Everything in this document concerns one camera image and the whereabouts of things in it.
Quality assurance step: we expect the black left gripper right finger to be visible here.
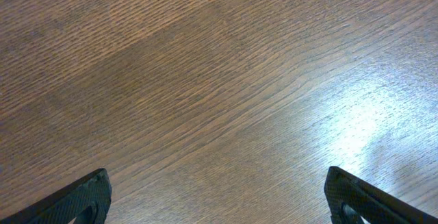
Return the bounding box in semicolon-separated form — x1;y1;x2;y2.
324;166;437;224

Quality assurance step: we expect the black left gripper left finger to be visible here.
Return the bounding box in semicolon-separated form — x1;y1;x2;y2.
1;168;112;224

